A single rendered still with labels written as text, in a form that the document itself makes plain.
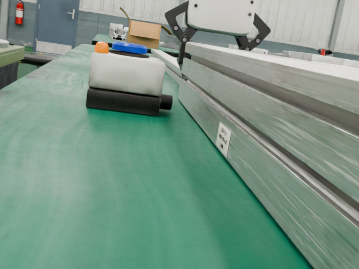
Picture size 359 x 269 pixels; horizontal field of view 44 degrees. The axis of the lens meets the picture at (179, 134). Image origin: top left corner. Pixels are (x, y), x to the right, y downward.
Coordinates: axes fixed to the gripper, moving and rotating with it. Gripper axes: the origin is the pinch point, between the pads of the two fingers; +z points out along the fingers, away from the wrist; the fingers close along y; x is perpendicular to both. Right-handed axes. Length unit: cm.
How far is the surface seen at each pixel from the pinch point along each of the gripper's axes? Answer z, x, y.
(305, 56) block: -3.7, 2.4, -13.8
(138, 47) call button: -1.8, 18.7, 12.4
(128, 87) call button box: 2.5, 20.9, 13.0
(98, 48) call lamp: -1.1, 20.5, 16.6
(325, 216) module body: 3, 53, 5
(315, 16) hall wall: -115, -1109, -490
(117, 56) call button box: -0.6, 20.8, 14.5
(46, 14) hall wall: -14, -1091, 196
